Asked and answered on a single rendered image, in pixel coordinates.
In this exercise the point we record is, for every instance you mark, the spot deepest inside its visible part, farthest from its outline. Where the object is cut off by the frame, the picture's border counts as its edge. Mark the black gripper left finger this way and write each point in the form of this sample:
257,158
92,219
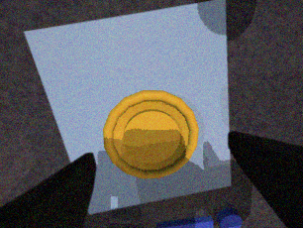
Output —
60,201

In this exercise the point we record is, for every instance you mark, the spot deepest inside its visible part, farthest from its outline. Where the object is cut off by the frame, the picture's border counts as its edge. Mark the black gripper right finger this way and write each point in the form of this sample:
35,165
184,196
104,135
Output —
276,170

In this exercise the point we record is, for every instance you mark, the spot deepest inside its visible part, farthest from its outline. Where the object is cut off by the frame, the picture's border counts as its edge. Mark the light blue flat mat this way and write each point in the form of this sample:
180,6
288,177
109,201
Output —
87,68

